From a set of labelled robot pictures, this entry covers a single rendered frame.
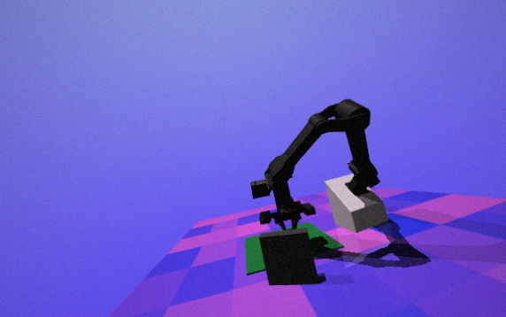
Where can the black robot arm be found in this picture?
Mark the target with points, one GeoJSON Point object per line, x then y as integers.
{"type": "Point", "coordinates": [351, 118]}

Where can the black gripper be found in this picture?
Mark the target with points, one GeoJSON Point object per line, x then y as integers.
{"type": "Point", "coordinates": [266, 217]}

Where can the green circuit board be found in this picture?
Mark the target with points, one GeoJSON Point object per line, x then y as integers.
{"type": "Point", "coordinates": [320, 242]}

